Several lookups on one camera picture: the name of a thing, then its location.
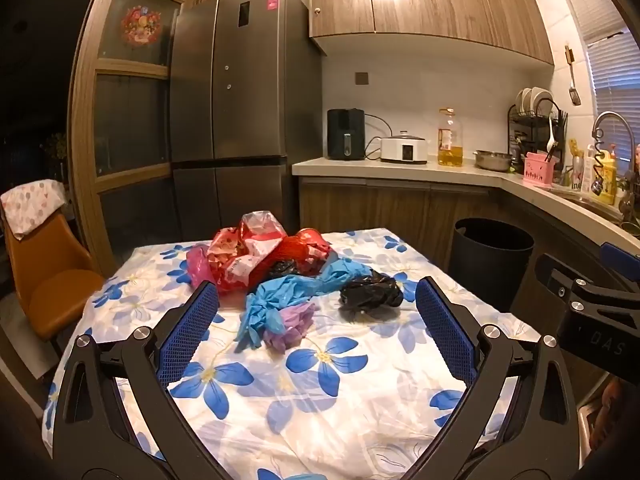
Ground blue floral tablecloth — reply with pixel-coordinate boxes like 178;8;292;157
42;227;541;480

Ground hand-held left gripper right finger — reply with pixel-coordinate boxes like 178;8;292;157
400;275;583;480

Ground round red door decoration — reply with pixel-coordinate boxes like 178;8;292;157
121;5;165;46

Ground white electric cooker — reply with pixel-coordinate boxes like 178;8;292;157
380;131;429;164

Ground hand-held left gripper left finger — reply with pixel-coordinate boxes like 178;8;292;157
52;280;236;480

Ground kitchen counter with wooden cabinets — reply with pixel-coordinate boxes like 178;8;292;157
291;156;640;311

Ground black trash bin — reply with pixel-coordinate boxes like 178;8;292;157
447;217;536;313

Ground yellow detergent bottle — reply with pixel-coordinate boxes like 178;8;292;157
595;144;618;206

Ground black dish rack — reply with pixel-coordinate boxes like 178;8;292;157
507;87;568;168

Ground large black plastic bag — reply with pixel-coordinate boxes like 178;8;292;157
339;270;403;318

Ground pink plastic bag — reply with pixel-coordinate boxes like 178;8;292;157
186;245;216;288

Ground black coiled sprayer hose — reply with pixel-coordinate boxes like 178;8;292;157
590;130;604;197

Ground window blinds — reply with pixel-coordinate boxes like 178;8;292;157
555;0;640;148

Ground cooking oil bottle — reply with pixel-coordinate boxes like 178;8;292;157
437;107;464;167

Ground black air fryer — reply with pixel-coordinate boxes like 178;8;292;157
327;108;367;161

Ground wooden framed glass door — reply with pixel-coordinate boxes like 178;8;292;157
67;0;211;276

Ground wooden wall cabinet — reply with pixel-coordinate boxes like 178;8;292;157
307;0;556;66

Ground steel basin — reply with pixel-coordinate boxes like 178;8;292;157
473;149;513;172

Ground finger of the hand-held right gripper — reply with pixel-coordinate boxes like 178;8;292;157
601;241;640;275
534;252;640;313

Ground grey steel refrigerator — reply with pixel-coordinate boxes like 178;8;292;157
169;0;323;261

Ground blue plastic bag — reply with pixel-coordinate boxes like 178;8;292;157
234;274;326;352

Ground purple plastic bag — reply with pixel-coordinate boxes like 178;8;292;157
263;302;317;351

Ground hanging slotted spatula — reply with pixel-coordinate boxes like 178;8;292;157
565;45;582;107

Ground steel faucet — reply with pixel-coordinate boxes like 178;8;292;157
592;111;637;221

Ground red white printed plastic bag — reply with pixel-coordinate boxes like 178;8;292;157
207;211;288;296

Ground pink utensil holder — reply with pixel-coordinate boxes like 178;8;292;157
523;152;557;186

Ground dotted white cloth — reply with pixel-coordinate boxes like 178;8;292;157
0;179;68;241

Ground small black plastic bag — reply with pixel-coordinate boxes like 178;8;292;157
265;259;303;281

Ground person's right hand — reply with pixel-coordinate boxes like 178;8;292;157
589;377;623;453

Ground orange chair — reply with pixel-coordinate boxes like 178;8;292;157
4;210;106;341

